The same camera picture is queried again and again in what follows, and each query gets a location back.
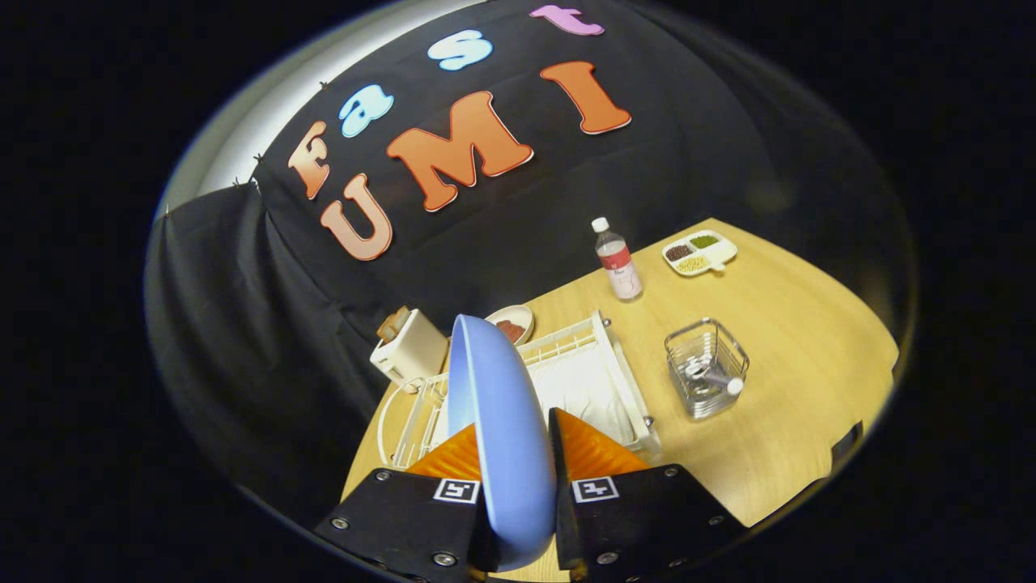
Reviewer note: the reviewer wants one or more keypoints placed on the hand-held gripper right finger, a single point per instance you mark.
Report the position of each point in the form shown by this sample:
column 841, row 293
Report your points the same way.
column 639, row 518

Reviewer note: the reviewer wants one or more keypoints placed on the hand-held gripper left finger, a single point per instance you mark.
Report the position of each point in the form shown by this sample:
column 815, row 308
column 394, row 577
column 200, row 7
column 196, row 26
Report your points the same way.
column 405, row 518

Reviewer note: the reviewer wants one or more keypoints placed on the blue plate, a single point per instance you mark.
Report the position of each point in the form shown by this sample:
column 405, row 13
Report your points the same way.
column 502, row 421

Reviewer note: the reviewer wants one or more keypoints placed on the beige plate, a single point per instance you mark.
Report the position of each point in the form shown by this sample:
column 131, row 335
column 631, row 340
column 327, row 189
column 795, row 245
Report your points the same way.
column 522, row 314

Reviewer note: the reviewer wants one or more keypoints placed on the white divided dish with beans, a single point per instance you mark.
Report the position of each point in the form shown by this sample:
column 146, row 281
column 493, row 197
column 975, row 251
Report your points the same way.
column 720, row 251

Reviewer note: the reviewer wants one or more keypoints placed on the white toaster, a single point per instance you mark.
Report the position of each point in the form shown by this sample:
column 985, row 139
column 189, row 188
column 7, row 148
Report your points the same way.
column 413, row 352

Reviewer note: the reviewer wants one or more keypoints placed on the toasted bread slices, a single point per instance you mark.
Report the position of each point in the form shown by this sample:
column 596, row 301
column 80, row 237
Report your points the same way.
column 394, row 322

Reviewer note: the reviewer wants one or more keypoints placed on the brown meat piece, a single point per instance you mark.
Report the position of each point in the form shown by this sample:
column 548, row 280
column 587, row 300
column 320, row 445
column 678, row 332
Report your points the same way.
column 511, row 330

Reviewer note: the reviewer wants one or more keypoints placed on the clear bottle red label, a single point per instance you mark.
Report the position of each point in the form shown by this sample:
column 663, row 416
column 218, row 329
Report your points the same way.
column 619, row 263

